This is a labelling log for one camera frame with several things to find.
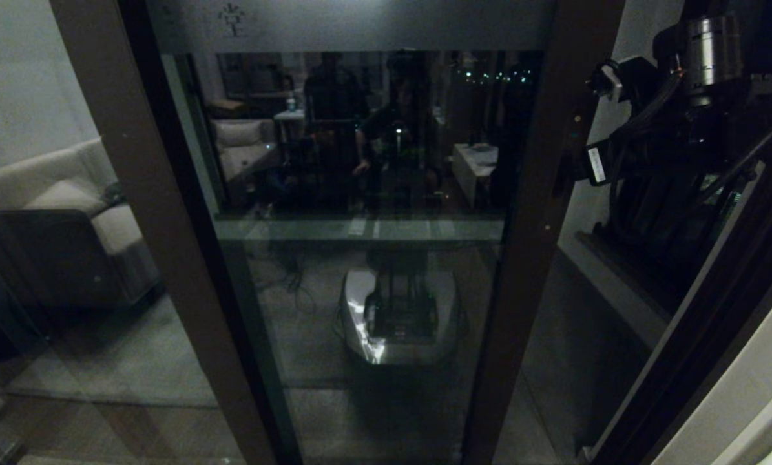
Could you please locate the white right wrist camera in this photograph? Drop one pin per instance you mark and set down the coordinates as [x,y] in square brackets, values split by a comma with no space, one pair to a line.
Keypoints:
[608,81]

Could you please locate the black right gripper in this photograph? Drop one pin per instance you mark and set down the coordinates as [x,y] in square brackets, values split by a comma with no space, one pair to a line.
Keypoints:
[597,165]

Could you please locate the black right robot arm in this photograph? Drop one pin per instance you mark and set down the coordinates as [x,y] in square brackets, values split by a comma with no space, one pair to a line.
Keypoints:
[715,58]

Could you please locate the dark green cloth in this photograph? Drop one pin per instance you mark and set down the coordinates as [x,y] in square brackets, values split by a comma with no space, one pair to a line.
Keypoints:
[114,194]

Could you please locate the brown framed fixed glass panel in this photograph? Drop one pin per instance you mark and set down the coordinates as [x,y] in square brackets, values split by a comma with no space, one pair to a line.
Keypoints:
[188,290]

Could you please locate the beige sofa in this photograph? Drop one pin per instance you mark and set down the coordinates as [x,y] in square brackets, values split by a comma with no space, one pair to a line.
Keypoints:
[117,229]

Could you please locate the black barred window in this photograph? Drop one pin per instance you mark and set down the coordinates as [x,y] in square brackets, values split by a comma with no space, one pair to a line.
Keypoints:
[657,239]

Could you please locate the brown framed sliding glass door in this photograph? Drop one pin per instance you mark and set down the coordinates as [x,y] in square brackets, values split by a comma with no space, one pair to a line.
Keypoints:
[524,290]

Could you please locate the stone window sill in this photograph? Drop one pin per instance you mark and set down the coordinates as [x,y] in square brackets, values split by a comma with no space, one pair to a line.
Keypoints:
[618,271]

